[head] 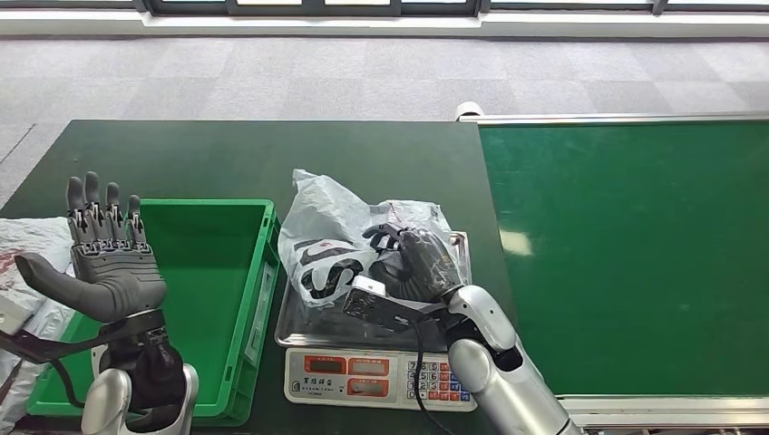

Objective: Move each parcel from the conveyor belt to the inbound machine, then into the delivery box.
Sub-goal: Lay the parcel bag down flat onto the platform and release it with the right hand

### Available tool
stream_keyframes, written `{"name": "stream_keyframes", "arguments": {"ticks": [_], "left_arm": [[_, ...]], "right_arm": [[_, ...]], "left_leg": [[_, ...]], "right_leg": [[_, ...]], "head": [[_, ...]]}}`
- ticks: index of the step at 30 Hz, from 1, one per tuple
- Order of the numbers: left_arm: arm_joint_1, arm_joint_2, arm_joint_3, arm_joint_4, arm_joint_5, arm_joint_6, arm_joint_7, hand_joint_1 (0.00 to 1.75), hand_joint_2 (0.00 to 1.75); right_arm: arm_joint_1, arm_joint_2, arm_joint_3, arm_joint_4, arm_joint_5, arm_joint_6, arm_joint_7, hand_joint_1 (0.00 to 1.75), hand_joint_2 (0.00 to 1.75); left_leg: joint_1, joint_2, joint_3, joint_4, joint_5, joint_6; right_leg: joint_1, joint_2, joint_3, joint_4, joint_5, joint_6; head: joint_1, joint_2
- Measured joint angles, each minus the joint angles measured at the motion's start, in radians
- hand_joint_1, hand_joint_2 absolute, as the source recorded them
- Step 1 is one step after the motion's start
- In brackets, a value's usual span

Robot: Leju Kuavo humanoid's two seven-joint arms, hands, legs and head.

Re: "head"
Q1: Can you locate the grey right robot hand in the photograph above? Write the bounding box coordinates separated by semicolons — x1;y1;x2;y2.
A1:
362;223;465;305

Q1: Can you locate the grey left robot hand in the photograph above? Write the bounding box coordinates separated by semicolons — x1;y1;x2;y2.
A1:
15;172;168;325

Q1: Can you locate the white parcel bag black print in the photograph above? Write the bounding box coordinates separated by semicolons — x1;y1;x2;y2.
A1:
277;169;454;310

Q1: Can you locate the plain grey parcel bag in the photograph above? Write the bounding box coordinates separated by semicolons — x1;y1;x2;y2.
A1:
0;300;76;421

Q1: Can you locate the green plastic crate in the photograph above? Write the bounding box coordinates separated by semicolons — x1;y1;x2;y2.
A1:
24;198;284;428

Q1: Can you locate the steel weighing tray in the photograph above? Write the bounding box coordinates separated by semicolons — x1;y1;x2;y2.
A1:
275;230;472;353

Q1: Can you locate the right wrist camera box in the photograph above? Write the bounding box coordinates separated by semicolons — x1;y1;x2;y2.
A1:
342;275;449;334

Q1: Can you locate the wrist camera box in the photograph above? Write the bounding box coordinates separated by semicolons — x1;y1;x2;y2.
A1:
342;275;449;334
0;291;166;364

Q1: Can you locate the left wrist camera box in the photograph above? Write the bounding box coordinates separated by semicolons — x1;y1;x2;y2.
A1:
0;291;166;364

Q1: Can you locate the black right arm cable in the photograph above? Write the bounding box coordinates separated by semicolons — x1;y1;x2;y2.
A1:
413;321;458;435

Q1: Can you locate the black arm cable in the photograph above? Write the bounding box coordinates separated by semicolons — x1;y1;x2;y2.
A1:
47;359;92;410
413;321;458;435

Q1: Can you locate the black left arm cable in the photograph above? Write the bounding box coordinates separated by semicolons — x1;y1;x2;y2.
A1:
47;359;92;410

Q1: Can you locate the aluminium conveyor side rail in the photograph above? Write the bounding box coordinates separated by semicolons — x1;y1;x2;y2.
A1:
555;394;769;429
457;111;769;126

